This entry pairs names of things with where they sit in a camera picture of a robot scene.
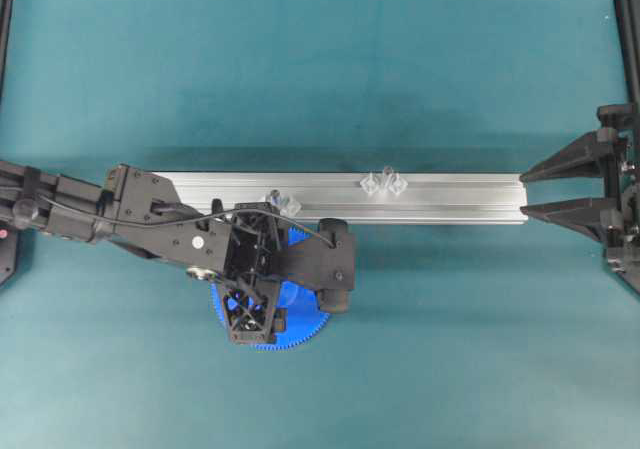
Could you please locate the black frame post right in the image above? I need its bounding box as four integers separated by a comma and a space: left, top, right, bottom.
614, 0, 639, 103

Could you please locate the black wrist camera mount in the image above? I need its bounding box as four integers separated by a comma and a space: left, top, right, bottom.
273, 218, 356, 314

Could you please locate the black frame post left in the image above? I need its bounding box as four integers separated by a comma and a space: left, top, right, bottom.
0, 0, 14, 91

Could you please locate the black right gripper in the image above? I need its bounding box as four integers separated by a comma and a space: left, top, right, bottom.
520, 103, 639, 274

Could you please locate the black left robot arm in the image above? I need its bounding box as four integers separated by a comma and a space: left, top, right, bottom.
1, 161, 288, 344

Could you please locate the clear bracket above lower shaft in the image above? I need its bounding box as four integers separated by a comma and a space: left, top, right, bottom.
278, 197, 302, 218

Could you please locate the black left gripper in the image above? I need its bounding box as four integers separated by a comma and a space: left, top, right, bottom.
217, 202, 287, 344

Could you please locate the clear bracket above shaft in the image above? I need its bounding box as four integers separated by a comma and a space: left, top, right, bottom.
386, 173, 408, 196
278, 197, 302, 218

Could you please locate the silver aluminium extrusion rail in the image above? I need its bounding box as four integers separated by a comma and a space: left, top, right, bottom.
164, 169, 527, 225

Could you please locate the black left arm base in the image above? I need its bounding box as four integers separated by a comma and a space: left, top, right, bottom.
0, 224, 20, 286

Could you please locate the lower steel shaft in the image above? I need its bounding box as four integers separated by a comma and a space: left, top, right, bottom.
266, 189, 291, 210

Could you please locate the clear bracket below upper shaft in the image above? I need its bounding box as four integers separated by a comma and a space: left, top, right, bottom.
359, 172, 382, 197

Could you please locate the clear bracket above upper shaft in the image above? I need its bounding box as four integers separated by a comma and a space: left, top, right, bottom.
386, 173, 408, 196

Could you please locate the black frame post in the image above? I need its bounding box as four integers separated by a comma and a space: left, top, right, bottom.
614, 0, 639, 103
0, 0, 14, 91

